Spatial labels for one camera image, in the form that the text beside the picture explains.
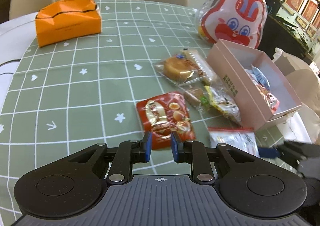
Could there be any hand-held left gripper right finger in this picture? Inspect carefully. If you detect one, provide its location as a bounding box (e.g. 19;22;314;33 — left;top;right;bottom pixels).
171;131;260;186

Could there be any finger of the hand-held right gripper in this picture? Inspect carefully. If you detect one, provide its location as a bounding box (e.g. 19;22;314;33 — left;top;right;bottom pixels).
284;159;307;178
258;141;320;160

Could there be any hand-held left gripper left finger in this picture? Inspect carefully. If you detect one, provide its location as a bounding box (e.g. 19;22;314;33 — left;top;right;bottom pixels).
66;131;153;186

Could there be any clear packet red strip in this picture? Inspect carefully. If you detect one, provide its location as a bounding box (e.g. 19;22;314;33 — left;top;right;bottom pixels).
207;126;260;158

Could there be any red white snack packet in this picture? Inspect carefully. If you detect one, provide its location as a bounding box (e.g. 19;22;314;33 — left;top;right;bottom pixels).
257;86;280;115

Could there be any blue snack packet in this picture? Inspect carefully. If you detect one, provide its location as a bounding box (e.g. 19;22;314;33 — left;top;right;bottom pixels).
251;65;271;89

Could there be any pink cardboard gift box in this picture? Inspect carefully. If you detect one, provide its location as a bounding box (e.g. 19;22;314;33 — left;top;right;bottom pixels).
205;39;303;130

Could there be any brown snack packet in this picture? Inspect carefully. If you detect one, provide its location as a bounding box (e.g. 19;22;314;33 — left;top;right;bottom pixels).
182;86;212;110

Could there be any yellow silver snack packet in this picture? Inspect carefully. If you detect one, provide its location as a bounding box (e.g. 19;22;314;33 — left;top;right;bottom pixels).
204;86;242;125

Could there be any clear wrapped cake packet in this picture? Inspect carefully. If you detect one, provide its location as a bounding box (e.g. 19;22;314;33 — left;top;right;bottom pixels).
154;55;200;85

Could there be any long biscuit packet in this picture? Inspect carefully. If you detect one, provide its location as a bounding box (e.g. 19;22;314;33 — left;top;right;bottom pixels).
181;49;220;85

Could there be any green checked tablecloth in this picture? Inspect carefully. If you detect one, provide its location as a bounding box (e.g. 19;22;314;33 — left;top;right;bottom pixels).
0;0;300;184

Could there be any white crumpled cloth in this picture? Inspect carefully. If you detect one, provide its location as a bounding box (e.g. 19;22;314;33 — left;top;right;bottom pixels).
274;48;285;63

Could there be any black display cabinet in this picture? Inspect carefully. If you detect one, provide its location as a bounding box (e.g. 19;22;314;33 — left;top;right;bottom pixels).
265;0;320;62

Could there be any red white bunny bag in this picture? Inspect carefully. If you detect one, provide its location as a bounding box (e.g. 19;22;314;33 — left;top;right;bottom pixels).
194;0;268;50

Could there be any orange tissue box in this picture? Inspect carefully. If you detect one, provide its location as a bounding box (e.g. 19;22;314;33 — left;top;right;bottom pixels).
35;0;102;47

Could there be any framed red picture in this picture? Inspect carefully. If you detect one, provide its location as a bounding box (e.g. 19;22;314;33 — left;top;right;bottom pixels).
301;0;320;19

